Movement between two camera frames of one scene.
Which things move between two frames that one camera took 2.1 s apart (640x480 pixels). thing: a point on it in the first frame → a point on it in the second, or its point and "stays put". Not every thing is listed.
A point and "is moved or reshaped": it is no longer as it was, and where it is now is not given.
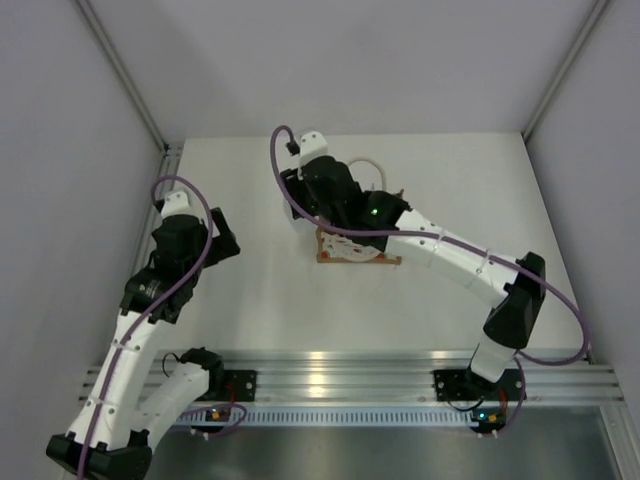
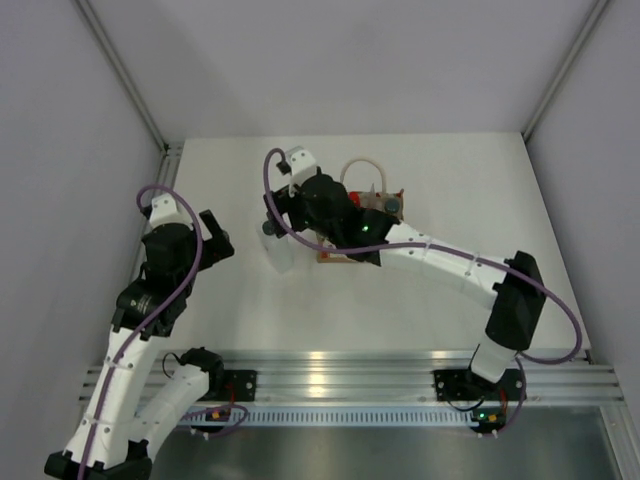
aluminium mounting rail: (410, 376) stays put
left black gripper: (222, 246) stays put
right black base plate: (463, 385) stays put
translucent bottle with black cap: (298, 221) is moved or reshaped
